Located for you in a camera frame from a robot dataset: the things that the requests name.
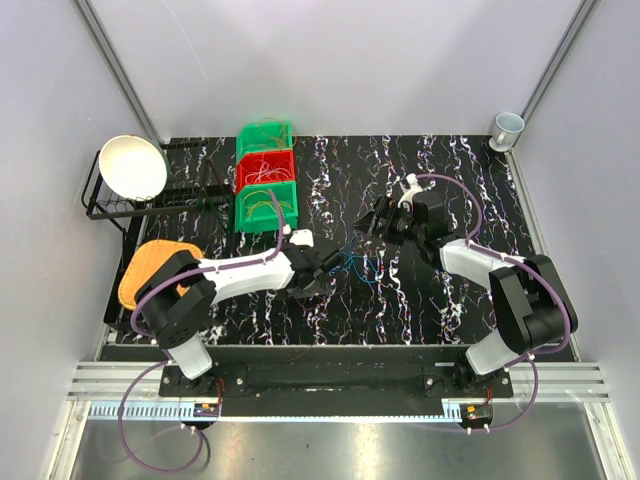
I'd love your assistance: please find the orange woven basket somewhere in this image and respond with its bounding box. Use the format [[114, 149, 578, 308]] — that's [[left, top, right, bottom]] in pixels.
[[118, 239, 204, 311]]

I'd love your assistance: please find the orange cable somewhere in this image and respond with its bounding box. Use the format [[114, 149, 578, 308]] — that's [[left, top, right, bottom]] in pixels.
[[254, 117, 296, 149]]

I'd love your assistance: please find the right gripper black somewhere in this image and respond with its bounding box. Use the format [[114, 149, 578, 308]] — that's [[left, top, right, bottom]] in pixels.
[[351, 195, 425, 247]]

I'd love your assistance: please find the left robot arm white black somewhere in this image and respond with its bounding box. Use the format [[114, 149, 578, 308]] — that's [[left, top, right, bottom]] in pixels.
[[131, 241, 344, 396]]

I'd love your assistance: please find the far green storage bin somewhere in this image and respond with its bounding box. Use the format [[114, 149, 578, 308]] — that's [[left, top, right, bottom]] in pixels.
[[236, 118, 293, 160]]

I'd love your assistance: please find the yellow cable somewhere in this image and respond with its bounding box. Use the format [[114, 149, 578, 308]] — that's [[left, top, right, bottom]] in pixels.
[[240, 188, 295, 217]]

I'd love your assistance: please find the white mug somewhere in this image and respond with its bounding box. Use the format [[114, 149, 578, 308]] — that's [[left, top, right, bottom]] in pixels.
[[489, 112, 526, 152]]

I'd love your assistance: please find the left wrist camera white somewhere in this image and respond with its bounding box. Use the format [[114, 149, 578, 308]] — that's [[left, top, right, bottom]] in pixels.
[[283, 224, 314, 247]]

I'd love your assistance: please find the brown cable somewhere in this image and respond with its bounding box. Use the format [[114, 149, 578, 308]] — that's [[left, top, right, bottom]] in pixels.
[[294, 292, 336, 311]]

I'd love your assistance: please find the black wire dish rack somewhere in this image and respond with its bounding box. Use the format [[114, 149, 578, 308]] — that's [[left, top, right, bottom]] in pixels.
[[80, 137, 235, 336]]

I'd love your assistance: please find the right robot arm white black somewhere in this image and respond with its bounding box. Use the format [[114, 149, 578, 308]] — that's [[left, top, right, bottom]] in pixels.
[[353, 192, 578, 397]]

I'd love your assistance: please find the white bowl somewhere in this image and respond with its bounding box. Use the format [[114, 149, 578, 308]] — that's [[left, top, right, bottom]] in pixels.
[[98, 135, 169, 201]]

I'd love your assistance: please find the near green storage bin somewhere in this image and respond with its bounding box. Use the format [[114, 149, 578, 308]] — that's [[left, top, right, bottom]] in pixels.
[[234, 181, 299, 233]]

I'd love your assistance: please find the red storage bin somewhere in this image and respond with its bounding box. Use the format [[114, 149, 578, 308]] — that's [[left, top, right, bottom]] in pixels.
[[235, 149, 296, 192]]

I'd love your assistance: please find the green storage bin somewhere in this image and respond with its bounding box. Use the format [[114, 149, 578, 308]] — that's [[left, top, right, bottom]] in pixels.
[[234, 181, 299, 233], [236, 118, 293, 160]]

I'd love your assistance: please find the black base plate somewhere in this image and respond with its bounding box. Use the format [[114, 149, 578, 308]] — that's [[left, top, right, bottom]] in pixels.
[[159, 346, 513, 421]]

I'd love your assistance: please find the white cable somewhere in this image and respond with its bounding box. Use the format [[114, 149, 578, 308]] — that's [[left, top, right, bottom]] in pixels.
[[244, 158, 294, 184]]

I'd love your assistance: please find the pink cable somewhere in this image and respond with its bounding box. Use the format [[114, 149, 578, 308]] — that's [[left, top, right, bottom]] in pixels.
[[252, 157, 289, 182]]

